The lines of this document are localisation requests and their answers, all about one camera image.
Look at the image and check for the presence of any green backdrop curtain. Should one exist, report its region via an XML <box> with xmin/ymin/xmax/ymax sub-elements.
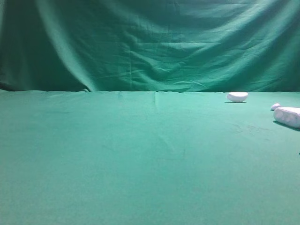
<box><xmin>0</xmin><ymin>0</ymin><xmax>300</xmax><ymax>92</ymax></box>

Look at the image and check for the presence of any green tablecloth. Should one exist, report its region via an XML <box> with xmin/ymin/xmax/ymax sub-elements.
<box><xmin>0</xmin><ymin>91</ymin><xmax>300</xmax><ymax>225</ymax></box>

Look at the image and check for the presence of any small white earbud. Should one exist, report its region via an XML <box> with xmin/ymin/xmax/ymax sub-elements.
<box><xmin>270</xmin><ymin>103</ymin><xmax>281</xmax><ymax>111</ymax></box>

